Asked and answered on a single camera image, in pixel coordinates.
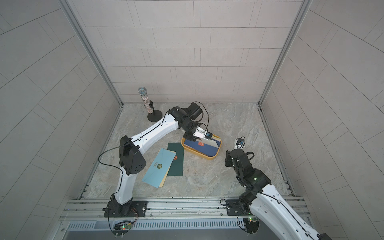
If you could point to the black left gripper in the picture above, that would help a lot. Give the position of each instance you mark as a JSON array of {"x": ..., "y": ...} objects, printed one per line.
[{"x": 190, "y": 136}]

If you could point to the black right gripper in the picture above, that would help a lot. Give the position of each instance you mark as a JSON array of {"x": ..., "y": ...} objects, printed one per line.
[{"x": 228, "y": 157}]

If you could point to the light blue envelope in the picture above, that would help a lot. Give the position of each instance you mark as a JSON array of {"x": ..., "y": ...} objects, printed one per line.
[{"x": 159, "y": 168}]

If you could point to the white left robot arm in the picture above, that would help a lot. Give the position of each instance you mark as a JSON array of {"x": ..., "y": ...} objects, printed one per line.
[{"x": 131, "y": 150}]

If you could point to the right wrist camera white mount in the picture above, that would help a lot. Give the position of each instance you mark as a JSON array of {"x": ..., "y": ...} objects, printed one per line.
[{"x": 240, "y": 143}]

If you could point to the right green circuit board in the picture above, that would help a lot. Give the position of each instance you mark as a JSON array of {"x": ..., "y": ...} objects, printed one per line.
[{"x": 251, "y": 225}]

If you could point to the left green circuit board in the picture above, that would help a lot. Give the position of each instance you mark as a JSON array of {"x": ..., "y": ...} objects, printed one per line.
[{"x": 121, "y": 228}]

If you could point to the yellow plastic storage box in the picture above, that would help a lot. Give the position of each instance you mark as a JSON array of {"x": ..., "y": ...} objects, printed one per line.
[{"x": 197, "y": 153}]

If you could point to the cream white envelope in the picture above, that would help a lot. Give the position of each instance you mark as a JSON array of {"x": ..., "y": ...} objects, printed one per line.
[{"x": 213, "y": 142}]

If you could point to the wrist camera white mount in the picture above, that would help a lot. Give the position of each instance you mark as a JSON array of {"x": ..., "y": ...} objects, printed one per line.
[
  {"x": 202, "y": 134},
  {"x": 240, "y": 143}
]

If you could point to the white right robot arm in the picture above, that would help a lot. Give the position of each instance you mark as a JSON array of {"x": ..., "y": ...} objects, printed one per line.
[{"x": 262, "y": 200}]

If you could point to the metal base rail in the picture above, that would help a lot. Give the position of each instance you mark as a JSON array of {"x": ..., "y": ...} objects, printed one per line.
[{"x": 183, "y": 213}]

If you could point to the rhinestone microphone on black stand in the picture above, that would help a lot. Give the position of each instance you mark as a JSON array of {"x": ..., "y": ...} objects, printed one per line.
[{"x": 153, "y": 115}]

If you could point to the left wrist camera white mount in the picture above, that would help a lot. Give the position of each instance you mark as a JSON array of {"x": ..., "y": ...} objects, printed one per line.
[{"x": 202, "y": 134}]

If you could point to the green circuit board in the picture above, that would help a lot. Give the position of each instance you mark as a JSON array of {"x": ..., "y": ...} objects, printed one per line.
[
  {"x": 121, "y": 228},
  {"x": 251, "y": 225}
]

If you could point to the dark green envelope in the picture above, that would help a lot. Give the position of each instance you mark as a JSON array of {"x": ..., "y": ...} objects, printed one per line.
[{"x": 177, "y": 166}]

